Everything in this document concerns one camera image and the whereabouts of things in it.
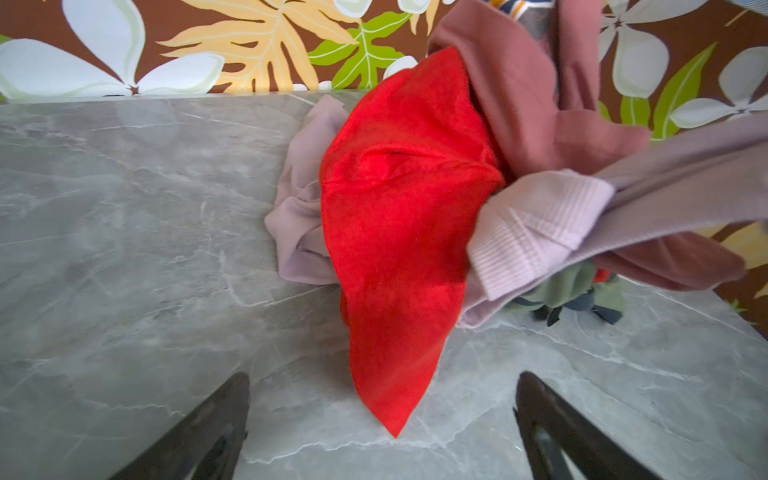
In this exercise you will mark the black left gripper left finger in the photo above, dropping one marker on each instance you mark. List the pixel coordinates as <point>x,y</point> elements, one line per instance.
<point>205,444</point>

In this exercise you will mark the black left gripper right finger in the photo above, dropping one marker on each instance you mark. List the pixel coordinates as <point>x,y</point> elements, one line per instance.
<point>560,442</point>

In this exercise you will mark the light pink ribbed cloth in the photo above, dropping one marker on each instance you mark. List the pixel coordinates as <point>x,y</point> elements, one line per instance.
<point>724,166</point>

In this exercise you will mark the green cloth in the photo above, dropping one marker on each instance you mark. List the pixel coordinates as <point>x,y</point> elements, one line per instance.
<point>582,287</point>

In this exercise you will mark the red cloth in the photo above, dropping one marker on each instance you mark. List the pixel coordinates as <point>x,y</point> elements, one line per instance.
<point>402,185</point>

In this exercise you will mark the dusty rose cloth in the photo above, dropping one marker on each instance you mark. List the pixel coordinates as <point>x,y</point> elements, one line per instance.
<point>528,102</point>

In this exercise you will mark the grey striped cloth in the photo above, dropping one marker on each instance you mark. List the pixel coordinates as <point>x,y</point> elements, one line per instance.
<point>536,16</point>

